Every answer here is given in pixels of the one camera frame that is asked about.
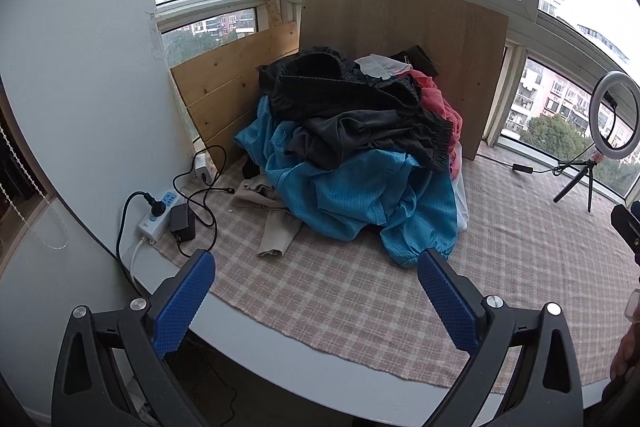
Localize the white power cable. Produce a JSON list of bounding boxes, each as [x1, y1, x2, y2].
[[128, 239, 152, 299]]

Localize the ring light on tripod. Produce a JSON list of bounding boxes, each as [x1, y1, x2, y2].
[[552, 72, 640, 212]]

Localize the person's right hand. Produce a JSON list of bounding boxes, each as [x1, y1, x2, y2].
[[611, 322, 640, 380]]

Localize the white bead chain cord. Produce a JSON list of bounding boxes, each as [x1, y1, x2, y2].
[[0, 122, 71, 250]]

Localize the wooden plank panel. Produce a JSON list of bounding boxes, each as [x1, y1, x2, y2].
[[170, 21, 301, 158]]

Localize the black power adapter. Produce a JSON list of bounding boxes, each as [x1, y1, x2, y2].
[[169, 204, 197, 243]]

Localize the black adapter cable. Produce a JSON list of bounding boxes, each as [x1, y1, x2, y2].
[[172, 146, 236, 254]]

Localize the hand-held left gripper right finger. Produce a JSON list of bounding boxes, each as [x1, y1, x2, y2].
[[416, 248, 586, 427]]

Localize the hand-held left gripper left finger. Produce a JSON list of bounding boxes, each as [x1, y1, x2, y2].
[[51, 249, 217, 427]]

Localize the white power strip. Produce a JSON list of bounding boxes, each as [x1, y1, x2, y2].
[[137, 189, 186, 244]]

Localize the pink plaid blanket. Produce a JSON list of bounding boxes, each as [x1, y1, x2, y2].
[[150, 147, 640, 395]]

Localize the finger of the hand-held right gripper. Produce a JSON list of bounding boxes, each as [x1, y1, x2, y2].
[[610, 201, 640, 266]]

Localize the dark grey drawstring shorts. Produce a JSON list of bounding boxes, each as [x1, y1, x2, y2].
[[285, 107, 453, 172]]

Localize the beige garment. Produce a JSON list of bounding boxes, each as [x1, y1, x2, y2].
[[231, 174, 301, 258]]

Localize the ring light cable with switch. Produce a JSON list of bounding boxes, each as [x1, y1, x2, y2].
[[475, 154, 566, 176]]

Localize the black elastic-waist garment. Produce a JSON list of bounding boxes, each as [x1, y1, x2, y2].
[[257, 48, 423, 120]]

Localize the light grey cloth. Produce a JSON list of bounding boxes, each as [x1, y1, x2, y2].
[[354, 54, 413, 80]]

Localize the white wall charger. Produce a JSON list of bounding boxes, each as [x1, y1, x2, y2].
[[191, 157, 217, 182]]

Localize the small black garment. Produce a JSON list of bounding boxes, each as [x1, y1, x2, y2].
[[390, 44, 441, 78]]

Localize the blue jacket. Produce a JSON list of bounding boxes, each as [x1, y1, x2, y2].
[[234, 99, 458, 269]]

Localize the red garment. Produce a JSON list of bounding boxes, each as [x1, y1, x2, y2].
[[407, 69, 465, 180]]

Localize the black power strip cable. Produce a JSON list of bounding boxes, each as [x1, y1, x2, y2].
[[116, 191, 158, 273]]

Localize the large wooden board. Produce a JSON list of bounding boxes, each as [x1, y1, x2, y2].
[[298, 0, 510, 162]]

